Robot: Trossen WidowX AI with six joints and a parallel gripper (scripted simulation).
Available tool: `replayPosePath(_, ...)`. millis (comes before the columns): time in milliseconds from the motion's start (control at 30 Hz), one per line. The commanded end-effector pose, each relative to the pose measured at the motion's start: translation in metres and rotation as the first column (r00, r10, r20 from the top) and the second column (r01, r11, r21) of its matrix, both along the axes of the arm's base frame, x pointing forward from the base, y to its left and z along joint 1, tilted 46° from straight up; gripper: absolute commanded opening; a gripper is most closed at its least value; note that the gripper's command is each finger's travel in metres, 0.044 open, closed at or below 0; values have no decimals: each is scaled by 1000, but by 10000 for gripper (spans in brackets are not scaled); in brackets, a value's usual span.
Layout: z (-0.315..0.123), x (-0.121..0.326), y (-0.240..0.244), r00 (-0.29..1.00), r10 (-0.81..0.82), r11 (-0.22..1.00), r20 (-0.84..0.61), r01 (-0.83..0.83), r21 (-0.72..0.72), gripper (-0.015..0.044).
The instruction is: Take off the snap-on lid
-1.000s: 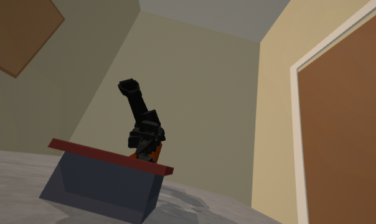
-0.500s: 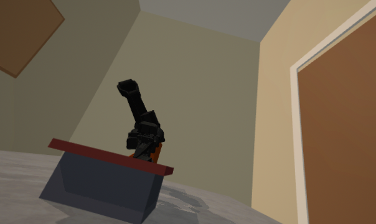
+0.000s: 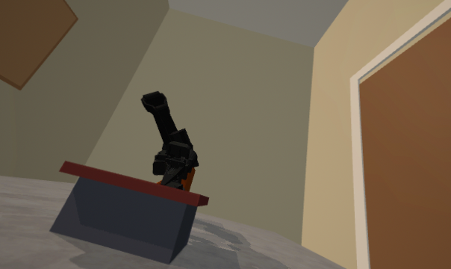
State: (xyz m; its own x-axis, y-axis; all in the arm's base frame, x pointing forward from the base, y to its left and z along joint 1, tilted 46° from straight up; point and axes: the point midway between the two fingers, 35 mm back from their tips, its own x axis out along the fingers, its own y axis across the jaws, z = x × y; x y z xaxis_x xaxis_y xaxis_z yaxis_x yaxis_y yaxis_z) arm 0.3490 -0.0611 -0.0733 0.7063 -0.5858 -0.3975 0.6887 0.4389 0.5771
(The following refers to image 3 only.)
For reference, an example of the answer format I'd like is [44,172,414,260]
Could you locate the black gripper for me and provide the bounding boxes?
[161,141,193,191]

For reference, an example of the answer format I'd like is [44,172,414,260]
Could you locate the red panel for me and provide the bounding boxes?
[59,161,209,206]

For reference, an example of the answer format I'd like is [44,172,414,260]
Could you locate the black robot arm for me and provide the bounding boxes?
[141,91,199,175]

